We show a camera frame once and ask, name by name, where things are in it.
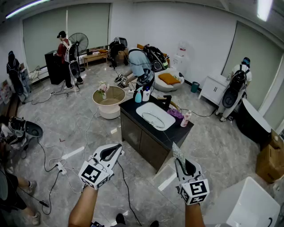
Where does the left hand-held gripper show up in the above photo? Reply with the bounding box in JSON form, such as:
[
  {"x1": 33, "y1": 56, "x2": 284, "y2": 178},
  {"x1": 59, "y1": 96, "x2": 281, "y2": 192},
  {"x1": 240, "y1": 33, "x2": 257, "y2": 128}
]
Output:
[{"x1": 79, "y1": 143, "x2": 125, "y2": 191}]

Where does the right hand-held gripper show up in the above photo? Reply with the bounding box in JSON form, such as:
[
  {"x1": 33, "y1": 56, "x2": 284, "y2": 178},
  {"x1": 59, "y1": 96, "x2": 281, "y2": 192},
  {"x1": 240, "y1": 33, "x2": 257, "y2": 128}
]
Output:
[{"x1": 174, "y1": 158, "x2": 210, "y2": 206}]

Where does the grey scrubbing sponge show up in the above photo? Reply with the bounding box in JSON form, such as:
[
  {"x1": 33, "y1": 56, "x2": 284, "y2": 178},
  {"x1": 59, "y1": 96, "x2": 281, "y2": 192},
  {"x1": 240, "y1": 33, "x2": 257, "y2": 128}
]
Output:
[{"x1": 172, "y1": 141, "x2": 186, "y2": 171}]

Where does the person's right forearm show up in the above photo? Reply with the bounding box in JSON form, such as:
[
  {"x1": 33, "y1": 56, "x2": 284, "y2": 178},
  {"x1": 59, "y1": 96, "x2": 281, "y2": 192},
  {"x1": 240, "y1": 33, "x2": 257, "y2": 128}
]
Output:
[{"x1": 185, "y1": 202, "x2": 208, "y2": 227}]

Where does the person's left forearm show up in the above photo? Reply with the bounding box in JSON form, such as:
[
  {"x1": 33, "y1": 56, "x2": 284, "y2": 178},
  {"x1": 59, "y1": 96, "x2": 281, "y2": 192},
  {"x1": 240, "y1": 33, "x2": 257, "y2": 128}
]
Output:
[{"x1": 68, "y1": 186, "x2": 99, "y2": 227}]

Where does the black-topped vanity cabinet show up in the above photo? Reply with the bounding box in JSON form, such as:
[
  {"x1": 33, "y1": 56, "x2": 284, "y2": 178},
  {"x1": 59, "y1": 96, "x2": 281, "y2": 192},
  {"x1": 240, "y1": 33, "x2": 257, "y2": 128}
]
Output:
[{"x1": 119, "y1": 94, "x2": 194, "y2": 172}]

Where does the round beige table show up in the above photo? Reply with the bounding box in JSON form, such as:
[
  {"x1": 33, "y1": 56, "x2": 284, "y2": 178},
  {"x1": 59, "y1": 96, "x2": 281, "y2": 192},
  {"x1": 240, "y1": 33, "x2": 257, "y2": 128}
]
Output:
[{"x1": 92, "y1": 86, "x2": 126, "y2": 120}]

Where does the white power strip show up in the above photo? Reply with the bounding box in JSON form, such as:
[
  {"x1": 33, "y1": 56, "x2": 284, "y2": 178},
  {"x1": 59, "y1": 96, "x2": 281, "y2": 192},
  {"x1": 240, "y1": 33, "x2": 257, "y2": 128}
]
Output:
[{"x1": 55, "y1": 161, "x2": 67, "y2": 176}]

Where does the pink bottle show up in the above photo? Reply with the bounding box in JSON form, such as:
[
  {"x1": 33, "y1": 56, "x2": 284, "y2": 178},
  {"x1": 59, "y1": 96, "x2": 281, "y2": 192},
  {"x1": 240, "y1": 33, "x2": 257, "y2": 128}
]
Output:
[{"x1": 180, "y1": 110, "x2": 192, "y2": 128}]

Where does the purple bath pouf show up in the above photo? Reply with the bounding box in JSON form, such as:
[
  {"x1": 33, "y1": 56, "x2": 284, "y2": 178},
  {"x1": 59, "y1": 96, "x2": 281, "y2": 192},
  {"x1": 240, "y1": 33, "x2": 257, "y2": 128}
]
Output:
[{"x1": 166, "y1": 108, "x2": 184, "y2": 120}]

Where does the white sink basin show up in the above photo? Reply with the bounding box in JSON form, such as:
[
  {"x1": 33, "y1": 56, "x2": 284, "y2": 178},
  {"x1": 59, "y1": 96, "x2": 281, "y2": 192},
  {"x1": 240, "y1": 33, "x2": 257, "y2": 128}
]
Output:
[{"x1": 135, "y1": 102, "x2": 176, "y2": 131}]

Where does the teal spray bottle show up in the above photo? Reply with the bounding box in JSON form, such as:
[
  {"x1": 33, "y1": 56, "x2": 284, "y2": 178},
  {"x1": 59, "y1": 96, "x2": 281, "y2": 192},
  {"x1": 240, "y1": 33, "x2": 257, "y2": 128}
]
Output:
[{"x1": 133, "y1": 86, "x2": 144, "y2": 103}]

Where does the pink flower bouquet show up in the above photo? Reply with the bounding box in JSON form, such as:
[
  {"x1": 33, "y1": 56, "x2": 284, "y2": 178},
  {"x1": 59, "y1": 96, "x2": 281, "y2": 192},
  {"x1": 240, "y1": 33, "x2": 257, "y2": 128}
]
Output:
[{"x1": 97, "y1": 81, "x2": 110, "y2": 100}]

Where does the white rectangular tub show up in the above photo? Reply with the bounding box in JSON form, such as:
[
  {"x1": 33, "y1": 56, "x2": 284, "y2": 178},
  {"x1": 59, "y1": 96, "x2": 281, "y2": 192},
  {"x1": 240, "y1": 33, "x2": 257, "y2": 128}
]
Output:
[{"x1": 205, "y1": 176, "x2": 281, "y2": 227}]

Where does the white pump soap bottle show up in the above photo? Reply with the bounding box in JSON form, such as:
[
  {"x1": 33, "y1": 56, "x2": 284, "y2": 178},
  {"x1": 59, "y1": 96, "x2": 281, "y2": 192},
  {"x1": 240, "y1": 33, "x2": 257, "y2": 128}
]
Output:
[{"x1": 142, "y1": 86, "x2": 151, "y2": 102}]

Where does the black faucet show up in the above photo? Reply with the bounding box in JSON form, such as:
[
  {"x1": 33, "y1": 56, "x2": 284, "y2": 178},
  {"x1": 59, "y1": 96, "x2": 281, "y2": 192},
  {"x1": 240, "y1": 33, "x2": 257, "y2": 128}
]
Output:
[{"x1": 157, "y1": 95, "x2": 173, "y2": 111}]

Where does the black bathtub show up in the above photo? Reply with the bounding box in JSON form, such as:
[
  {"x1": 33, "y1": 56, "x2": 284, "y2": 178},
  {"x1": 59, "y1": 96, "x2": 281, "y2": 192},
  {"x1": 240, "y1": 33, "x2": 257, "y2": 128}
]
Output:
[{"x1": 235, "y1": 97, "x2": 272, "y2": 145}]

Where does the cardboard box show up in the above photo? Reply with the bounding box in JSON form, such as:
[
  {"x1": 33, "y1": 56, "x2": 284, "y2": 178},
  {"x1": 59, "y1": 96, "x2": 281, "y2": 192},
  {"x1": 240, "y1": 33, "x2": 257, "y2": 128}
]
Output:
[{"x1": 255, "y1": 129, "x2": 284, "y2": 184}]

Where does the white cabinet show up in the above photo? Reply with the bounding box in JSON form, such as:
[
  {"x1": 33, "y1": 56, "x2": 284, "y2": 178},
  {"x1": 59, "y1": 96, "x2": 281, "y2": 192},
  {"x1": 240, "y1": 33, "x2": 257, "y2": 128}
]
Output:
[{"x1": 198, "y1": 74, "x2": 231, "y2": 105}]

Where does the white round sofa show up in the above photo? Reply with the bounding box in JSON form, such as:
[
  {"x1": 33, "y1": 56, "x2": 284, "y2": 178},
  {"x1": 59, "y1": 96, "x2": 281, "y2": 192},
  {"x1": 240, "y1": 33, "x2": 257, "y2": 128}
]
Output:
[{"x1": 153, "y1": 67, "x2": 185, "y2": 92}]

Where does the wooden bench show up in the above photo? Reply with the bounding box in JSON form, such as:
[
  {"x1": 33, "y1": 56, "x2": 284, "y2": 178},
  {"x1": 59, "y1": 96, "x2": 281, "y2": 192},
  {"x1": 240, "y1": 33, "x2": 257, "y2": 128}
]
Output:
[{"x1": 83, "y1": 52, "x2": 109, "y2": 67}]

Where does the black cabinet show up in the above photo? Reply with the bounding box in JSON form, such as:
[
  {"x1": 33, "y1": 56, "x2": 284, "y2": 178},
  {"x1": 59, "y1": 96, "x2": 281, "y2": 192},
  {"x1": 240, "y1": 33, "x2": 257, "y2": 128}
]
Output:
[{"x1": 44, "y1": 50, "x2": 67, "y2": 85}]

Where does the white water dispenser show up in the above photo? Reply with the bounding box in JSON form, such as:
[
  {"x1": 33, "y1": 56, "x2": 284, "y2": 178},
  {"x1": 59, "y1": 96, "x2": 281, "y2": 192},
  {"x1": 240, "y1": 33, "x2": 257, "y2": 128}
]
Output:
[{"x1": 172, "y1": 41, "x2": 189, "y2": 70}]

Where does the black standing fan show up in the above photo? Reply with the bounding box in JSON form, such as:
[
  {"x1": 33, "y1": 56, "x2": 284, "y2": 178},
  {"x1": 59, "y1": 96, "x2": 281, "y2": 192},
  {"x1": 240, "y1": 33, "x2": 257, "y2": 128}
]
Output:
[{"x1": 68, "y1": 32, "x2": 89, "y2": 73}]

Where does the grey roller blind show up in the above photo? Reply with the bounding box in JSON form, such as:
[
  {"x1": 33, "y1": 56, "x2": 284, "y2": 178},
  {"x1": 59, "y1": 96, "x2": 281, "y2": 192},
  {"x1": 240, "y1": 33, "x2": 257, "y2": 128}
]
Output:
[
  {"x1": 221, "y1": 21, "x2": 284, "y2": 109},
  {"x1": 22, "y1": 3, "x2": 111, "y2": 71}
]

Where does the ceiling light bar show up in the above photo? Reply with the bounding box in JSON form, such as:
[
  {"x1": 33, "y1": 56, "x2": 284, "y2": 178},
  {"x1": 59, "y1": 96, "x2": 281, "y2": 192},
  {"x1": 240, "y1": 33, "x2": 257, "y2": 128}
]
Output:
[
  {"x1": 257, "y1": 0, "x2": 273, "y2": 22},
  {"x1": 5, "y1": 0, "x2": 51, "y2": 20}
]

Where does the black cable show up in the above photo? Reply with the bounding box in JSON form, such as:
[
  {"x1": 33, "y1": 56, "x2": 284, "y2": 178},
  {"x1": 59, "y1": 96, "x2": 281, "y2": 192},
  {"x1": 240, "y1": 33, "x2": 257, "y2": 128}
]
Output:
[{"x1": 116, "y1": 161, "x2": 142, "y2": 227}]

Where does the white wire rack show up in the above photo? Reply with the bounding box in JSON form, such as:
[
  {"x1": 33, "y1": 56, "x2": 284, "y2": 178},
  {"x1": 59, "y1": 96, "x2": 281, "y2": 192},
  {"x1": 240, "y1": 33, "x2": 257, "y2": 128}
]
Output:
[{"x1": 28, "y1": 66, "x2": 42, "y2": 86}]

